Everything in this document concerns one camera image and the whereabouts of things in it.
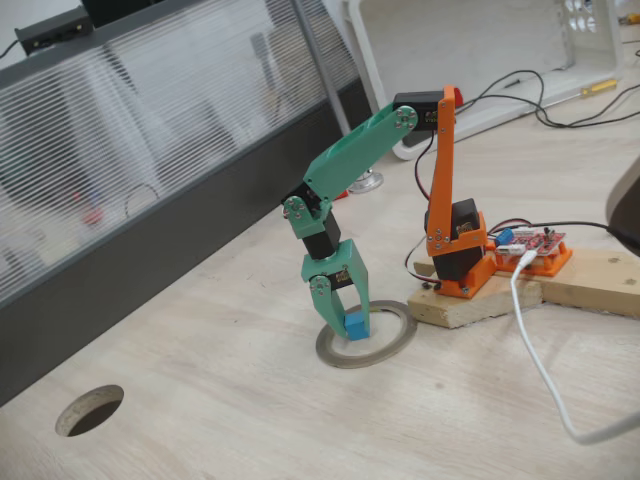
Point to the wooden base block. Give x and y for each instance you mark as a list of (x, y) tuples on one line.
[(475, 312)]

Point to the metal pole with flange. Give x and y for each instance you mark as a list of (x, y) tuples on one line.
[(370, 182)]

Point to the grey rounded object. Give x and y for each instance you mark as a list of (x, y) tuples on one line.
[(627, 200)]

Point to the small black box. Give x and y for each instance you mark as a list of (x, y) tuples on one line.
[(55, 30)]

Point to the yellow tool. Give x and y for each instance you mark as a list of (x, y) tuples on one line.
[(630, 19)]

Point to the orange board holder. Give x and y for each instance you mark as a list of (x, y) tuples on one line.
[(555, 266)]

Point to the black rectangular object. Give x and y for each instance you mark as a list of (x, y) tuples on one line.
[(115, 12)]

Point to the red clamp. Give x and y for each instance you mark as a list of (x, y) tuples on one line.
[(459, 97)]

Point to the light wooden plank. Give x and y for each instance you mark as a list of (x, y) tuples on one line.
[(600, 285)]

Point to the grey office desk partition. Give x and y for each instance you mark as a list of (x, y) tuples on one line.
[(150, 250)]

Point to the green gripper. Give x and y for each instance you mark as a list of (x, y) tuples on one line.
[(350, 265)]

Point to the small blue cube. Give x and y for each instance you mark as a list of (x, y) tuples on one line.
[(357, 329)]

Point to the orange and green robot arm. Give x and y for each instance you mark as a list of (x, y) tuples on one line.
[(360, 150)]

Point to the black bar device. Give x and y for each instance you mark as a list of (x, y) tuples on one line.
[(415, 141)]

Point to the red controller board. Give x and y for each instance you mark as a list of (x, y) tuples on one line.
[(540, 242)]

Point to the white plastic crate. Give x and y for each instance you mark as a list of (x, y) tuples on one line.
[(475, 50)]

